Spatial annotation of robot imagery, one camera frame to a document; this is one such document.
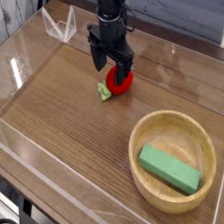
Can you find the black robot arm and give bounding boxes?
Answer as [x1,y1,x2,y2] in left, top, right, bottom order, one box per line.
[87,0,134,85]

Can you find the clear acrylic corner bracket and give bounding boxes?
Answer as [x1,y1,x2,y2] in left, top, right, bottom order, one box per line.
[41,6,77,44]

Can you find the green foam block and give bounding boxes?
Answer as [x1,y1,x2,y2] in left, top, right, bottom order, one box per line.
[138,142,201,195]

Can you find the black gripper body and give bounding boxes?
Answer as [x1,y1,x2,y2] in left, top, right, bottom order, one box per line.
[87,17,134,62]

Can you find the wooden bowl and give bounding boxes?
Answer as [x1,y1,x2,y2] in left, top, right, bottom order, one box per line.
[128,109,217,215]

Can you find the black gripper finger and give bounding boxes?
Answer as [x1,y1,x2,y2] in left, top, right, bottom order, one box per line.
[90,43,107,71]
[115,60,133,85]

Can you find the red plush strawberry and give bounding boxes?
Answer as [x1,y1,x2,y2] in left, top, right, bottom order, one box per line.
[97,66,134,102]

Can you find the clear acrylic tray wall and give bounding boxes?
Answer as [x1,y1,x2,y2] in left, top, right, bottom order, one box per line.
[0,118,153,224]

